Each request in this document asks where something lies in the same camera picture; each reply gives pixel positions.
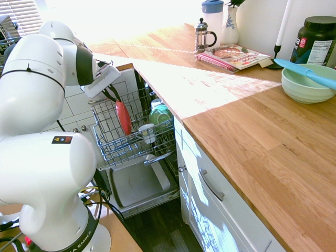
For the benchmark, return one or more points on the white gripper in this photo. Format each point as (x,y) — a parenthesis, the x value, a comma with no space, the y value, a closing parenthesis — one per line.
(102,82)

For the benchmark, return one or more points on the pink red plate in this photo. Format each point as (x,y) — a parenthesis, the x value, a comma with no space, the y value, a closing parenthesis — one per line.
(124,118)

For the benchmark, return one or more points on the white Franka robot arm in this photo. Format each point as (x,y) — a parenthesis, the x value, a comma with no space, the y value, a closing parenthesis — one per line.
(39,157)

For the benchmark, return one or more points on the lower dishwasher rack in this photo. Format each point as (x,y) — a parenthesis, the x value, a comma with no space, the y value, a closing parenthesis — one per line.
(168,155)

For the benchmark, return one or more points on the open dishwasher door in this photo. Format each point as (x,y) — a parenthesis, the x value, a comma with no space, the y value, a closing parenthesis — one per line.
(139,183)

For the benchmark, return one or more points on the white dish behind green bowl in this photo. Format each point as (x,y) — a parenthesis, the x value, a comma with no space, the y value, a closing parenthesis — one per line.
(156,103)

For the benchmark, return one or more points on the green bowl in rack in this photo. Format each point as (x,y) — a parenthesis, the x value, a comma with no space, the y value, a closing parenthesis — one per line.
(160,114)

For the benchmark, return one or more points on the white cup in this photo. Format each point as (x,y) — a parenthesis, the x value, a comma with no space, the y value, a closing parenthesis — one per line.
(147,132)

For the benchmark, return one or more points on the black table clamp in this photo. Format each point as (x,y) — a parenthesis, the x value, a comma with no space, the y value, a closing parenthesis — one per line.
(101,181)

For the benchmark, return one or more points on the small silver door knob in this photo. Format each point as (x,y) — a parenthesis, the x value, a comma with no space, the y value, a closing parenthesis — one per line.
(182,168)

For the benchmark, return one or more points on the glass french press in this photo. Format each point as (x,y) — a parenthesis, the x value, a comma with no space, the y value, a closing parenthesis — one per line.
(203,36)

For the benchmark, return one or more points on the grey cutlery basket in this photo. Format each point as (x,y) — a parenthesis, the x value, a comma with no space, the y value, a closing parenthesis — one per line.
(6,43)

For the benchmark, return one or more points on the window blinds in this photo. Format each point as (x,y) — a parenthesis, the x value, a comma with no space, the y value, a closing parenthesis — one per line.
(18,13)

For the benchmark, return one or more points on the black countertop appliance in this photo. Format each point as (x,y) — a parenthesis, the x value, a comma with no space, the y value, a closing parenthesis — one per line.
(8,26)

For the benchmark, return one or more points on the white pitcher with blue lid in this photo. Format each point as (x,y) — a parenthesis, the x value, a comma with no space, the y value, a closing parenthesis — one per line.
(213,15)

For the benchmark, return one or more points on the cookbook with red binding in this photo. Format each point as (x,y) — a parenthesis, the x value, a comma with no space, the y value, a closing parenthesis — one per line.
(236,56)

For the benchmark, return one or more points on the white vase with blue flowers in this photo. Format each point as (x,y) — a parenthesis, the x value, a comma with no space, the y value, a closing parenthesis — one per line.
(230,29)

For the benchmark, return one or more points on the green plant leaves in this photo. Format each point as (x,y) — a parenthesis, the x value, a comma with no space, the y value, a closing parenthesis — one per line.
(236,2)

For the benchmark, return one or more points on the black candle holder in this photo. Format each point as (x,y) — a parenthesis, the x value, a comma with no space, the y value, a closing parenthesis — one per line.
(276,56)

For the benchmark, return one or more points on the white taper candle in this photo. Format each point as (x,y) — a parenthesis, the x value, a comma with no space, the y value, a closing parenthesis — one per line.
(284,21)

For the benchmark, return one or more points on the mint green mixing bowl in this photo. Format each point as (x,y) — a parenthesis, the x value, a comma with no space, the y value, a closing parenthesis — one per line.
(304,86)

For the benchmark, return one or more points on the blue spatula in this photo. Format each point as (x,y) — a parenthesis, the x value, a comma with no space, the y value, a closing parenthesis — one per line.
(309,73)

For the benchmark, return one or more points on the black protein powder jar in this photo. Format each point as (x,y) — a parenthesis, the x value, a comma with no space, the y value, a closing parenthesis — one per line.
(317,39)

